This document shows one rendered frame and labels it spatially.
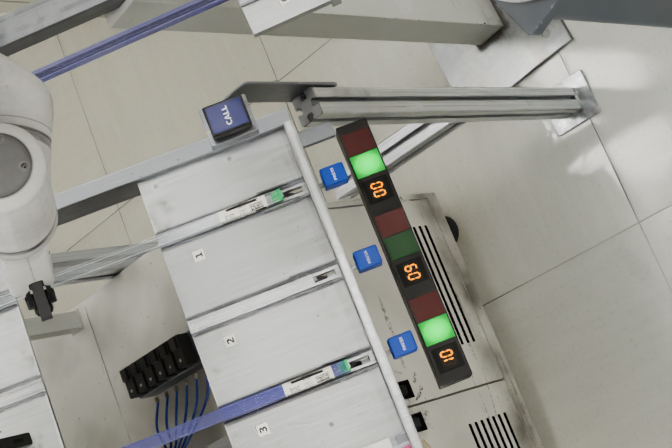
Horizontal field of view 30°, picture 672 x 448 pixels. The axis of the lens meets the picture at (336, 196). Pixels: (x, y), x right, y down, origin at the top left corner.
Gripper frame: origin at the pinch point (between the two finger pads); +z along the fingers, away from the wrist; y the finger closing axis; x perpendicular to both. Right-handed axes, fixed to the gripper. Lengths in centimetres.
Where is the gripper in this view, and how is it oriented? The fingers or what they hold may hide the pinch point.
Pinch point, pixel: (29, 263)
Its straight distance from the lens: 142.7
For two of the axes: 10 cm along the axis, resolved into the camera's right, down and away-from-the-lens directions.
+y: 3.6, 9.0, -2.5
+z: -1.4, 3.2, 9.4
